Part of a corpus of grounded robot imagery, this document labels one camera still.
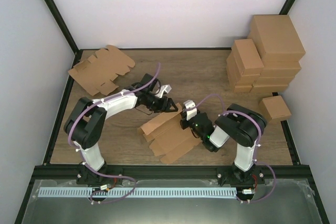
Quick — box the large bottom folded box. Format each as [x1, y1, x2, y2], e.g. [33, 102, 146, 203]
[250, 84, 288, 93]

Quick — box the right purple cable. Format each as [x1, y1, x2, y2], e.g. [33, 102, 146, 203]
[195, 94, 276, 204]

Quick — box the black aluminium frame rail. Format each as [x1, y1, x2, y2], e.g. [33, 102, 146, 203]
[32, 164, 312, 180]

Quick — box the purple cable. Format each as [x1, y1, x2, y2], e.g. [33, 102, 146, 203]
[67, 62, 161, 205]
[195, 94, 276, 204]

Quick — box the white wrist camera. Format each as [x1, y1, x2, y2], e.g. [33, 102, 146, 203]
[182, 100, 197, 121]
[155, 84, 172, 98]

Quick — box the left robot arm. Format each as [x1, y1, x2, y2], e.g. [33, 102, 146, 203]
[64, 73, 178, 185]

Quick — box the light blue slotted cable duct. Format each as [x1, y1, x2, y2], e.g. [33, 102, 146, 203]
[38, 187, 237, 199]

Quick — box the cardboard box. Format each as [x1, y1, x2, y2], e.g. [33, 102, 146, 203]
[138, 104, 201, 164]

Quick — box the medium bottom folded box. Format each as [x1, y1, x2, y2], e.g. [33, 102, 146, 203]
[228, 73, 252, 92]

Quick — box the small folded box right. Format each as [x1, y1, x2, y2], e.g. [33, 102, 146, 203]
[259, 95, 291, 123]

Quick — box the large folded box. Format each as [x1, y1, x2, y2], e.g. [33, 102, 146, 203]
[250, 84, 288, 93]
[260, 61, 301, 78]
[248, 15, 306, 62]
[254, 77, 294, 86]

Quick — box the medium folded box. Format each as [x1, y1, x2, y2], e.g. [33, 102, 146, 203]
[232, 39, 264, 76]
[228, 73, 252, 92]
[226, 52, 259, 86]

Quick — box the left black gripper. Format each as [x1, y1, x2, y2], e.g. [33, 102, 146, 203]
[145, 92, 176, 113]

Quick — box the stack of cardboard blanks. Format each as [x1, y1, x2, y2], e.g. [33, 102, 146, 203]
[68, 45, 135, 96]

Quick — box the medium lower folded box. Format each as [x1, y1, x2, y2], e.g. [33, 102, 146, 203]
[226, 52, 259, 86]

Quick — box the medium top folded box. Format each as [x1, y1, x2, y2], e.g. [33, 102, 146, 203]
[232, 39, 264, 76]

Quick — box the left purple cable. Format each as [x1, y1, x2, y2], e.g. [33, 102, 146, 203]
[67, 62, 161, 205]

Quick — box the large top folded box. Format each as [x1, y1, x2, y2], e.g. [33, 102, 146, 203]
[248, 15, 306, 62]

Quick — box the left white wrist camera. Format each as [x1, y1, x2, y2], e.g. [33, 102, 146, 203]
[155, 84, 172, 98]

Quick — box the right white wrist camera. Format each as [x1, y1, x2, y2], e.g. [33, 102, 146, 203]
[182, 100, 197, 121]

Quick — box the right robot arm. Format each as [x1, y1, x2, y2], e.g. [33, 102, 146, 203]
[180, 100, 267, 184]

